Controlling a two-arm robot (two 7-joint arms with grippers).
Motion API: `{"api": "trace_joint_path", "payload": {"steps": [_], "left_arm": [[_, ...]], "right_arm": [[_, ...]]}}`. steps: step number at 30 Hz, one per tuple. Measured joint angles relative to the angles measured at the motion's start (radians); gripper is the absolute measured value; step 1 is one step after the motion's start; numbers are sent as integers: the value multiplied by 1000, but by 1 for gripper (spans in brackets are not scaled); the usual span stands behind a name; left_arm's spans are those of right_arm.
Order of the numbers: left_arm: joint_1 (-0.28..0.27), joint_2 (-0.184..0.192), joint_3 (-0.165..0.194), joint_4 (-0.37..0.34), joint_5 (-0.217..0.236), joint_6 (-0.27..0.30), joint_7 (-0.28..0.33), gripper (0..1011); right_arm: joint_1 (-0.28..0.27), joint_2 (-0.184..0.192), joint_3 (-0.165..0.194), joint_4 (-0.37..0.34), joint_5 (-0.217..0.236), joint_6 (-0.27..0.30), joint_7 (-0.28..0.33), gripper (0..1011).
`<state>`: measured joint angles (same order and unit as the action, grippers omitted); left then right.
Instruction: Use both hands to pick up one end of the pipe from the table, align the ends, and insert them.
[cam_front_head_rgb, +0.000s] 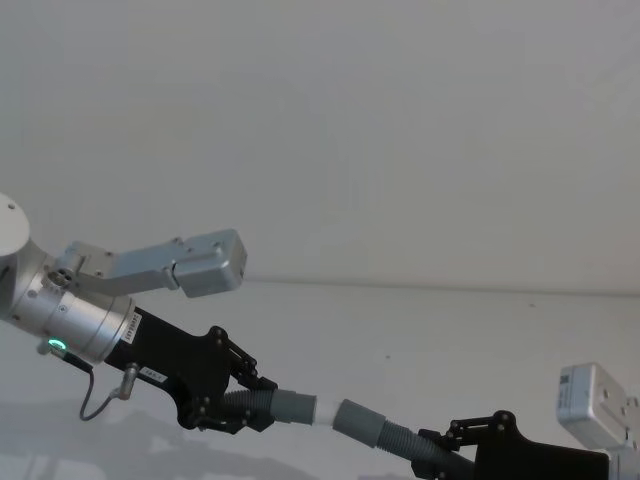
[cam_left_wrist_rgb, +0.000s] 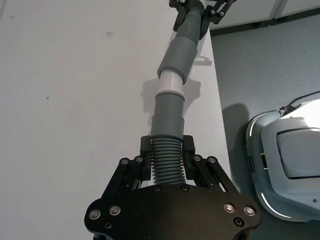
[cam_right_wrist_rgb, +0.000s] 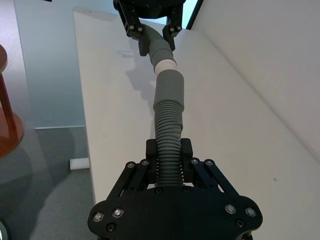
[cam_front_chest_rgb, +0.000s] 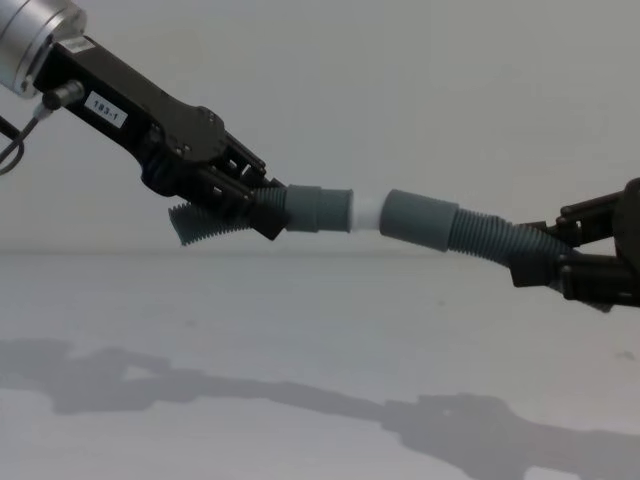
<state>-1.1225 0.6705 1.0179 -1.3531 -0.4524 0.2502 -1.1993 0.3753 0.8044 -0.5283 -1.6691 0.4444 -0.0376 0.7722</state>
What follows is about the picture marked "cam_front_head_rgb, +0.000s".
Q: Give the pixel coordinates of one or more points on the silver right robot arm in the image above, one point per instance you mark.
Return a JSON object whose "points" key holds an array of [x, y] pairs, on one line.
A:
{"points": [[595, 400]]}

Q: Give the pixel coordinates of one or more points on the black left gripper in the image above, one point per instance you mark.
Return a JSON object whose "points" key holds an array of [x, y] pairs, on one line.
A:
{"points": [[180, 357]]}

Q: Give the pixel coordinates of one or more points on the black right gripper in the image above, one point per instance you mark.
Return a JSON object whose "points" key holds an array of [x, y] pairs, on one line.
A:
{"points": [[540, 460]]}

